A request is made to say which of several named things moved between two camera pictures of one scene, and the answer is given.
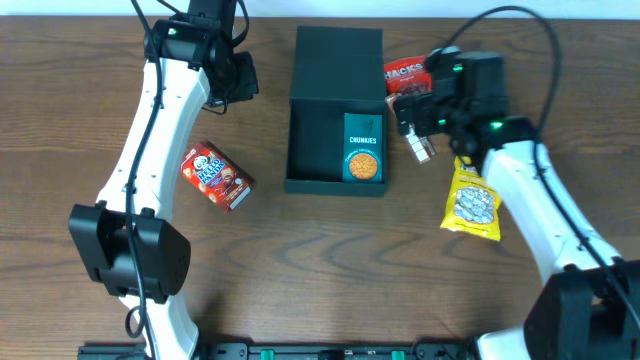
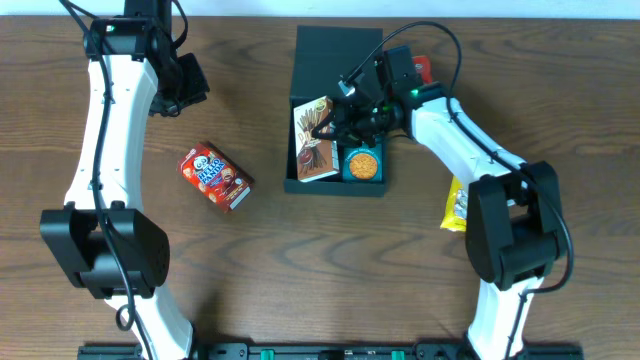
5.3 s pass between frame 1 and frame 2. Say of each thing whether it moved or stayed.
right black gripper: moved
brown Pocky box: moved
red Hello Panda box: stayed
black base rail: stayed
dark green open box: stayed
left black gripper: moved
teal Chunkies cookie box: stayed
